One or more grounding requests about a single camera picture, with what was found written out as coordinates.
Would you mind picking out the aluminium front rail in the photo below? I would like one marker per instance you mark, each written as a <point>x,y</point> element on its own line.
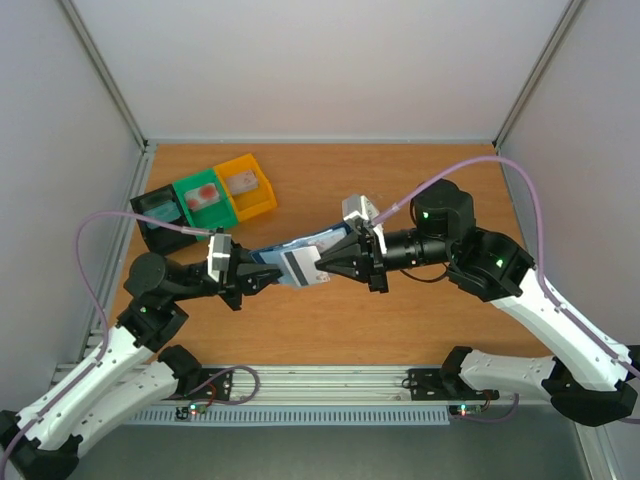
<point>294,385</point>

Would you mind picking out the card in yellow bin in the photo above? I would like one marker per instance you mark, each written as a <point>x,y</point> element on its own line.
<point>242,182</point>

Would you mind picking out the grey slotted cable duct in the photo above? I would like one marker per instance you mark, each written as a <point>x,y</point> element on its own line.
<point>295,416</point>

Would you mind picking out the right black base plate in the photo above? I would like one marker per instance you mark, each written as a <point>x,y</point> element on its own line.
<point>428,384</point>

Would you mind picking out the red white card in bin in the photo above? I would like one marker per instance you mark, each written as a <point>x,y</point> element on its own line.
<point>202,197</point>

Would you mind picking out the yellow plastic bin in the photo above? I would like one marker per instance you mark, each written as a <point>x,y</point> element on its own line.
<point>250,191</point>

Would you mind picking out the green plastic bin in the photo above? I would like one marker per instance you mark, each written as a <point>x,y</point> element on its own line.
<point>219,215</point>

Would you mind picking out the teal card in black bin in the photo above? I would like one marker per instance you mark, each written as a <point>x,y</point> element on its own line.
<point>167,212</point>

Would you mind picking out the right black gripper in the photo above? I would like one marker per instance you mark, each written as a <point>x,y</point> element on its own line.
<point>373,259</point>

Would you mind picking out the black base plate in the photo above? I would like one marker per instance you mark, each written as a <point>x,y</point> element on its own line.
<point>215,384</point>
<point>428,384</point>

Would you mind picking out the white blossom credit card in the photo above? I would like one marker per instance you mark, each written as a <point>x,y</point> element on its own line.
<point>298,266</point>

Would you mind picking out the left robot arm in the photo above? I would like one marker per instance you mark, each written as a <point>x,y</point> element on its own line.
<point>133,366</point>

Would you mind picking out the black plastic bin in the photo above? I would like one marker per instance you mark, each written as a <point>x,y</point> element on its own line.
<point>159,239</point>

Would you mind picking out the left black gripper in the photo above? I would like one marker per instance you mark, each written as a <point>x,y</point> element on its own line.
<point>244,276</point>

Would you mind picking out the blue card holder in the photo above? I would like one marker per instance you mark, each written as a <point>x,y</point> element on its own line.
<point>323,240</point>

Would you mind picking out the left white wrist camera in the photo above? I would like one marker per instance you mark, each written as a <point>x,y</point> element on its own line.
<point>218,256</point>

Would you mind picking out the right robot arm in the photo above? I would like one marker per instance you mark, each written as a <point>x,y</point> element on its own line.
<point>586,376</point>

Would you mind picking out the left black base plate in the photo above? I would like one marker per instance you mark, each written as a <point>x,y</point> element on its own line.
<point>215,384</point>

